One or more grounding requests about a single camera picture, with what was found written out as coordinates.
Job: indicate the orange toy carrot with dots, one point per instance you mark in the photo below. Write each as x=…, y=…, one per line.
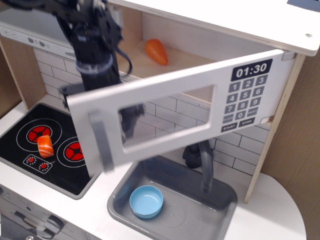
x=156, y=51

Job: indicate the black toy stove top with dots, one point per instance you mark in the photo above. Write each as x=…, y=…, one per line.
x=64, y=171

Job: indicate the white wooden microwave cabinet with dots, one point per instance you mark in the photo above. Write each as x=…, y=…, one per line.
x=292, y=25

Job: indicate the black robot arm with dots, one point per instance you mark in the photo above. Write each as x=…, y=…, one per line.
x=93, y=33

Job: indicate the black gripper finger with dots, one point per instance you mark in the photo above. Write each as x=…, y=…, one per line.
x=129, y=117

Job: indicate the grey sink basin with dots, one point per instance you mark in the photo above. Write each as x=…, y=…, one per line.
x=187, y=212

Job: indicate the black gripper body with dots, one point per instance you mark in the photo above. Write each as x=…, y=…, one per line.
x=93, y=76

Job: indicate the grey oven front handle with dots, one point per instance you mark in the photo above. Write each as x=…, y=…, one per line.
x=45, y=229

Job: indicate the light blue bowl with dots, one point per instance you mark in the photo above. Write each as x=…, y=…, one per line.
x=146, y=201

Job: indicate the white toy microwave door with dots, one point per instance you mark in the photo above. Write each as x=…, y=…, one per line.
x=180, y=108

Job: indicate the dark grey faucet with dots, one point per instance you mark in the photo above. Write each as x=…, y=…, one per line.
x=200, y=155

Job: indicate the grey range hood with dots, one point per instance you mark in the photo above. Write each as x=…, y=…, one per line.
x=37, y=29

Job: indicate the salmon sushi toy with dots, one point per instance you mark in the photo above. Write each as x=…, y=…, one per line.
x=45, y=146

